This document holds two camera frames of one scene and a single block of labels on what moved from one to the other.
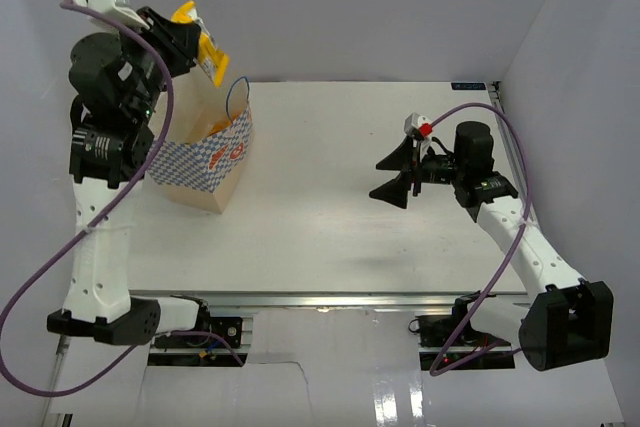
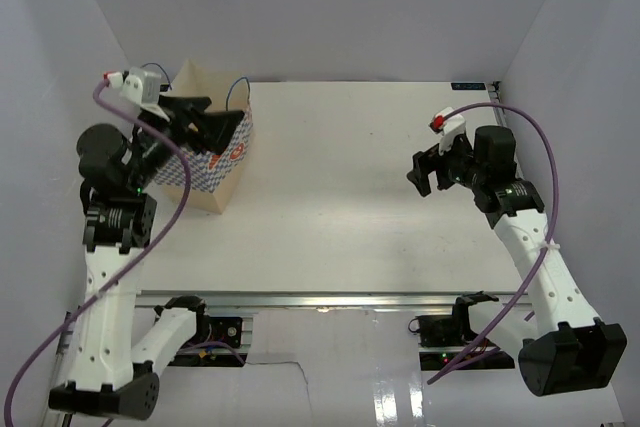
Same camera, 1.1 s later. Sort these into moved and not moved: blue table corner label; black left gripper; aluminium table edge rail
Moved: black left gripper
Not moved: aluminium table edge rail; blue table corner label
